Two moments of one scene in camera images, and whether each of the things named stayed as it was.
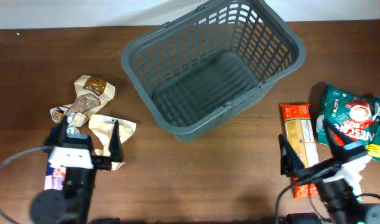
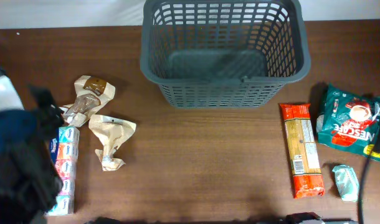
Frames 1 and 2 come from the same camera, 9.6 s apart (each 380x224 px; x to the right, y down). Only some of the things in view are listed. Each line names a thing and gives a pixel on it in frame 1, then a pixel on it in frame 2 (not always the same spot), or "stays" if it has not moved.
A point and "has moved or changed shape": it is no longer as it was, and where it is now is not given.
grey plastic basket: (199, 70) has moved or changed shape
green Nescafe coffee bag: (354, 119) stays
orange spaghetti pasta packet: (299, 133) stays
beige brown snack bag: (90, 93) stays
